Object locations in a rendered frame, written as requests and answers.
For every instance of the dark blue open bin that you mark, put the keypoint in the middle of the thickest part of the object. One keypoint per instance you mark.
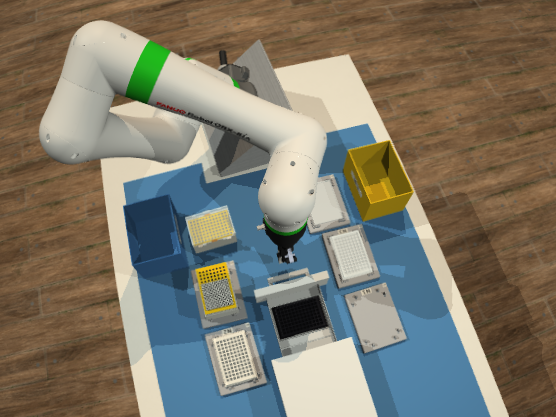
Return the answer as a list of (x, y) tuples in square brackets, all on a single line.
[(151, 232)]

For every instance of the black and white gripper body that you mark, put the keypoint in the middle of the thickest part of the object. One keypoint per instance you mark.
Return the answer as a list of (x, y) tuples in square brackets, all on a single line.
[(286, 246)]

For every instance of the blue work mat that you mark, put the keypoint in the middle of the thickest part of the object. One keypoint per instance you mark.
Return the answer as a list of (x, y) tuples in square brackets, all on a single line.
[(426, 375)]

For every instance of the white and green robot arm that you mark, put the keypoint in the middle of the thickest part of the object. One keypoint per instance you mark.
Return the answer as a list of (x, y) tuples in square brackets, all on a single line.
[(105, 59)]

